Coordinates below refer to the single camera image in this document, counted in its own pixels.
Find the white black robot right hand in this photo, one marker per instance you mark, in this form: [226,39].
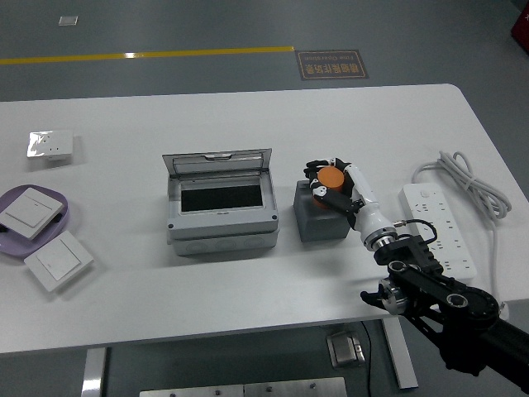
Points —
[368,215]

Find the orange cylinder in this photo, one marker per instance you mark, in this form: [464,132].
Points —
[330,178]

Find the grey junction box clear lid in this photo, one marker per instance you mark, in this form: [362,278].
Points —
[223,231]

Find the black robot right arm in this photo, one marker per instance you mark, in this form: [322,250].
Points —
[450,297]

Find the grey cube block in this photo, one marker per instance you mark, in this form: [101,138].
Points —
[320,225]

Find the metal floor socket box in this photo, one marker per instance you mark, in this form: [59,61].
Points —
[346,350]

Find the white power strip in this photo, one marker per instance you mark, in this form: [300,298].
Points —
[438,207]

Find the white table leg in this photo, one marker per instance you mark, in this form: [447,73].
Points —
[94,372]
[398,355]

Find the brown floor sign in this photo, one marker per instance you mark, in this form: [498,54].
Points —
[332,65]

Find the red object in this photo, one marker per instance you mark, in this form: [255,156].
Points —
[521,27]

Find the yellow floor tape line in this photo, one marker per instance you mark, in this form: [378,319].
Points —
[144,54]

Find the purple plastic tray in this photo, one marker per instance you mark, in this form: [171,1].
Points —
[31,246]

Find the small grey floor plate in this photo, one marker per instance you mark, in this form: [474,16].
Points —
[68,20]

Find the metal base plate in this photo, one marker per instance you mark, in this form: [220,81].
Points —
[244,389]

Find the white wall switch panel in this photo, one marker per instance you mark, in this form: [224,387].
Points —
[58,260]
[29,211]

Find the white wall socket in wrap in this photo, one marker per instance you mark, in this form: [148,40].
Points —
[51,144]

